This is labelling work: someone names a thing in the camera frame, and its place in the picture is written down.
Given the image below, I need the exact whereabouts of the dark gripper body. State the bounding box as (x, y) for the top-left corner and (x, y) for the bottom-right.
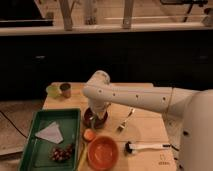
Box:
(90, 107), (107, 120)

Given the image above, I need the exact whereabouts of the orange pepper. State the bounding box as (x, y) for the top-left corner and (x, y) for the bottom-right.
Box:
(83, 128), (96, 142)

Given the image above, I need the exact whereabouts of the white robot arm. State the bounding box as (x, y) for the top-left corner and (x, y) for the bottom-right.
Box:
(82, 70), (213, 171)

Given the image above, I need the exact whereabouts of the purple bowl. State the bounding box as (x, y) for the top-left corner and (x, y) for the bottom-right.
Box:
(83, 108), (108, 129)

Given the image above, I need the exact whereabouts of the orange bowl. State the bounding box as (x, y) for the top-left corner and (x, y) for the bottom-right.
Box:
(87, 136), (119, 171)

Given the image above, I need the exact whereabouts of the brown cup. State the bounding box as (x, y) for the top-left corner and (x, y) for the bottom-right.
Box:
(60, 83), (71, 98)

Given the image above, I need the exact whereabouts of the green cup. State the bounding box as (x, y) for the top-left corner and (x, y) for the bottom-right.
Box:
(46, 85), (60, 98)

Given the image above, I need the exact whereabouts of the white folded cloth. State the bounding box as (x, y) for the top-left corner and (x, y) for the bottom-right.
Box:
(35, 122), (63, 144)

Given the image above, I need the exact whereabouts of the purple grape bunch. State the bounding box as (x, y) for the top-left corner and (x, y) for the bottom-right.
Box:
(50, 144), (74, 162)

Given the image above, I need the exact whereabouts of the green plastic tray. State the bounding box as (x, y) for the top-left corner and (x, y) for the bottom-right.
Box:
(18, 108), (81, 171)

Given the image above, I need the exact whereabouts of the white handled brush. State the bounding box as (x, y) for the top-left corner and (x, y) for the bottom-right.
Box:
(125, 141), (171, 154)

